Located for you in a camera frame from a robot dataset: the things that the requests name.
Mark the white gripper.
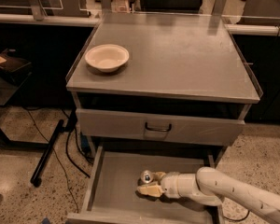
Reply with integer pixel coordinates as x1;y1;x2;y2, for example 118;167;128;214
137;172;199;199

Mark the silver redbull can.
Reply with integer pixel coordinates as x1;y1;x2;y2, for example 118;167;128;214
140;170;154;184

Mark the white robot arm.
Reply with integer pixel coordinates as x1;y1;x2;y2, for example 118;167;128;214
137;167;280;224

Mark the open grey middle drawer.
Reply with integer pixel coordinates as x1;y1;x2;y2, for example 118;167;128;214
67;145;225;224

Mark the grey top drawer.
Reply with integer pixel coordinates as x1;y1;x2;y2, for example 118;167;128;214
77;108;245;146

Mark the grey metal drawer cabinet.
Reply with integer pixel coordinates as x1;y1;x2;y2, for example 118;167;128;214
66;13;262;158

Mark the black stand leg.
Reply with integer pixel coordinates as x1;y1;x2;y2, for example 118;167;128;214
30;119;63;188

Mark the black box on shelf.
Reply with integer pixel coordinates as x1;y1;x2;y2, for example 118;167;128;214
0;49;33;85

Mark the black drawer handle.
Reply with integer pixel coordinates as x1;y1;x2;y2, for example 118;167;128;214
145;122;172;133

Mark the black floor cable left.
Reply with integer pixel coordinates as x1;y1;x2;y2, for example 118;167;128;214
21;106;94;213

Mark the black floor cable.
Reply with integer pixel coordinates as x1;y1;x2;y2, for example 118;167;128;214
223;209;251;223
21;106;94;213

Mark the black floor cable right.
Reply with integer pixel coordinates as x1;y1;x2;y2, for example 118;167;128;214
223;209;251;223

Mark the white rail right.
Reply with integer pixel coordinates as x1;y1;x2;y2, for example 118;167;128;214
225;24;280;36

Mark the white rail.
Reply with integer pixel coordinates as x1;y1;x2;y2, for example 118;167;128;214
0;14;100;27
225;24;280;36

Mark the white rail left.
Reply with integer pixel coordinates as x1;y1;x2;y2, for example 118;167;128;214
0;14;100;27

